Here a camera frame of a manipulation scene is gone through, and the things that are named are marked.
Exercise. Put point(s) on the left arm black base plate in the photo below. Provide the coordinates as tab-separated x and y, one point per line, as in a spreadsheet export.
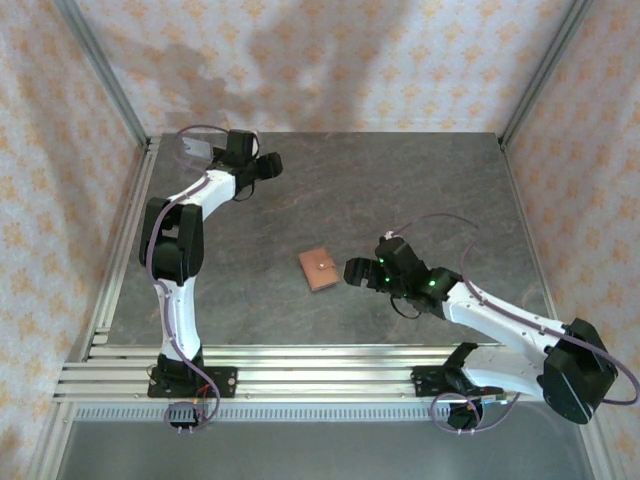
225	381

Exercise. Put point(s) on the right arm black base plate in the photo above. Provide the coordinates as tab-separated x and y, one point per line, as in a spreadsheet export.
424	382

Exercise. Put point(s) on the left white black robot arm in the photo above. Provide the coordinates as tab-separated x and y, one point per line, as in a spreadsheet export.
180	310

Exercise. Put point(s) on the small green circuit board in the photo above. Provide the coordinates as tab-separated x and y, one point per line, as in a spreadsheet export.
495	398

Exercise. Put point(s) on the long aluminium rail beams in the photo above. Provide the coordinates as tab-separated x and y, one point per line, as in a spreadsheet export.
325	375

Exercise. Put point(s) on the aluminium frame leg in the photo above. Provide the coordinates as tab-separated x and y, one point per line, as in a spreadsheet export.
50	440
600	452

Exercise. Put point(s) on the grey metal panel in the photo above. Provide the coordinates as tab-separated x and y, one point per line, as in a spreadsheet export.
300	450

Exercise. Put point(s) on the aluminium table side rail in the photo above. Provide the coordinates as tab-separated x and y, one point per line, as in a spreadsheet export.
125	240
534	240

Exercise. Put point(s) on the aluminium frame post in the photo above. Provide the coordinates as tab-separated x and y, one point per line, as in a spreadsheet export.
107	75
545	75

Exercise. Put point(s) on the brown leather card holder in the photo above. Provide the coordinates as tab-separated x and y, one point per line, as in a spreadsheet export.
318	270

